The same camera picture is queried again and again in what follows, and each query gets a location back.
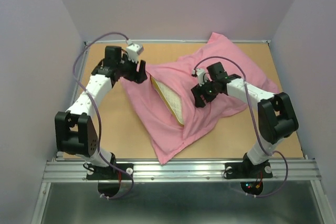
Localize cream pillow yellow edge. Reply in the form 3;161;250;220
151;76;184;126

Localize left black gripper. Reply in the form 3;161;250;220
116;54;146;84

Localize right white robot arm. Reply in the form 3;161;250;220
191;62;299;177

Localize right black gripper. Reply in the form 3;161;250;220
190;77;218;108

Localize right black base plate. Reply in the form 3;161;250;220
224;161;273;179

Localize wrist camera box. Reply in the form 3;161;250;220
192;68;209;87
126;44;144;63

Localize pink pillowcase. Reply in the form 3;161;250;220
121;33;279;165

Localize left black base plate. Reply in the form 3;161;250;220
83;163;134;180

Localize aluminium front rail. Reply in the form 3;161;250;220
43;158;321;184

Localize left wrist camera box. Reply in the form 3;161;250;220
126;44;144;63

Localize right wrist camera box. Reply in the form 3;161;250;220
192;68;209;87

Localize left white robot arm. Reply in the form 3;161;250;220
55;43;147;179

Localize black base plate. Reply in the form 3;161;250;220
83;163;134;180
224;161;273;179

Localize metal table frame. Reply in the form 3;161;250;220
30;39;332;224

